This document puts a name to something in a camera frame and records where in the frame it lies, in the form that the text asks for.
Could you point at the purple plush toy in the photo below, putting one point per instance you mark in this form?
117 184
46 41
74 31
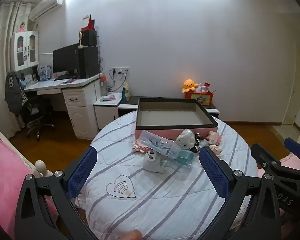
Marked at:
202 88

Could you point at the black computer tower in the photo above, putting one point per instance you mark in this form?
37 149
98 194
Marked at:
88 62

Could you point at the person's knee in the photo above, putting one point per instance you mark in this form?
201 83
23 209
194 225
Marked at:
132 235

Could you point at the white nightstand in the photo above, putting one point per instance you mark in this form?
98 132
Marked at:
106 116

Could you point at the black white low cabinet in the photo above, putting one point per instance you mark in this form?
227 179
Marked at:
130 102

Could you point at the white round device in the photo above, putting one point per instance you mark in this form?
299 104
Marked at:
151 163

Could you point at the small red card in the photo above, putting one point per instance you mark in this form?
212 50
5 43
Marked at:
207 84

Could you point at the red paper bag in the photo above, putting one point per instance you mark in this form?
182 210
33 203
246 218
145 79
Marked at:
90 23

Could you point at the pink white cat block figure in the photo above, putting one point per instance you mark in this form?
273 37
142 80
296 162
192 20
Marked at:
213 137

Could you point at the white air conditioner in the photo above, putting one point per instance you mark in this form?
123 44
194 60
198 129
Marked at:
46 6

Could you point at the orange octopus plush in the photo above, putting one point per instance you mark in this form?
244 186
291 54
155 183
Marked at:
189 85

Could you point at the white door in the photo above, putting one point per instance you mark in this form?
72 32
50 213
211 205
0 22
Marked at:
295 92

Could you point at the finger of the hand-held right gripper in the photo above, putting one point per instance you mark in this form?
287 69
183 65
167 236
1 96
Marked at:
261 155
296 148

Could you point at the white glass-door cabinet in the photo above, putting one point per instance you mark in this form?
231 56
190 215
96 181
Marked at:
25 52

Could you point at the black office chair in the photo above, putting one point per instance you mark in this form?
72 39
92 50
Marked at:
37 115

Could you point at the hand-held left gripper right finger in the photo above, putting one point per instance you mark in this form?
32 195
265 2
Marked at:
215 173

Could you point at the white desk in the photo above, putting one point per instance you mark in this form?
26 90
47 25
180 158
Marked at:
77 105

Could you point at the black computer monitor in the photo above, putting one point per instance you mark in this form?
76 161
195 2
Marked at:
65 58

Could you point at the blue white carton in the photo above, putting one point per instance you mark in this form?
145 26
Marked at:
45 72

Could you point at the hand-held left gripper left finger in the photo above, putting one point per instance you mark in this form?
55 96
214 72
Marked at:
81 173

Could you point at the white-haired plush doll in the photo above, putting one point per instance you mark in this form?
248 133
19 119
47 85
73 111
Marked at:
186 138

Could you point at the white bed frame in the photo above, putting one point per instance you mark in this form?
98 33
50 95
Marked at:
42 167

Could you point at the small beige stand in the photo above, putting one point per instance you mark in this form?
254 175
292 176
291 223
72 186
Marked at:
80 40

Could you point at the red toy box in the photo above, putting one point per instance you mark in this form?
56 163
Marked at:
200 98

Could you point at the white wall outlet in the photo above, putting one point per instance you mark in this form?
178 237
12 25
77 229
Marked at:
121 70

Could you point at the teal container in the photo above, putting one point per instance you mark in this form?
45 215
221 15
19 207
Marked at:
183 157

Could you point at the small pink block figure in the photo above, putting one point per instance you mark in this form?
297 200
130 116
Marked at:
218 151

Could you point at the small pink doll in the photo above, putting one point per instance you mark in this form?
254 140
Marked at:
22 27

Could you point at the yellow blue snack bag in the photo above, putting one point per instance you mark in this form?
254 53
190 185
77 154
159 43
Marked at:
126 93

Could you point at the white plastic bag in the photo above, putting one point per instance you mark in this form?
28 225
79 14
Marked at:
203 143

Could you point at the pink blanket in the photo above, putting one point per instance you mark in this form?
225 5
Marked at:
5 170

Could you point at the beige curtain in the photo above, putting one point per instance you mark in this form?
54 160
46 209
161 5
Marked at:
0 55

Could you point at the pink packet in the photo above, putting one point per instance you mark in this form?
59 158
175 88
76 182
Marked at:
108 98

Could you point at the black speaker box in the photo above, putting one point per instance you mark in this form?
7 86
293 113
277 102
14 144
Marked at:
89 38

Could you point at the clear bottle red cap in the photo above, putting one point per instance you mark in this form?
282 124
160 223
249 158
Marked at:
104 87

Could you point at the black beaded accessory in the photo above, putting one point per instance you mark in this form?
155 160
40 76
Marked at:
195 142

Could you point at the transparent plastic case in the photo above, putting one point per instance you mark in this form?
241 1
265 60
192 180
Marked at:
152 140

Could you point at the dark patterned jacket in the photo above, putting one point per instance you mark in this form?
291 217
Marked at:
13 90

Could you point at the pink frilly accessory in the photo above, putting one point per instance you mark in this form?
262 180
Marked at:
140 147

